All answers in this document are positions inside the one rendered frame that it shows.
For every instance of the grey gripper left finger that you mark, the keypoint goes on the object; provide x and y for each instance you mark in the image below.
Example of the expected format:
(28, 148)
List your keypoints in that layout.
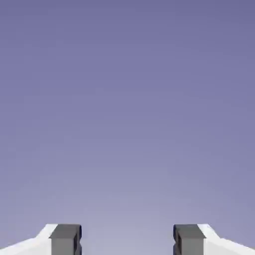
(63, 239)

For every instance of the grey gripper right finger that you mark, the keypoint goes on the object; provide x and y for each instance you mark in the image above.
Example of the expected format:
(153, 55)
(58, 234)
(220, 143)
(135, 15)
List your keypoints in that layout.
(190, 239)

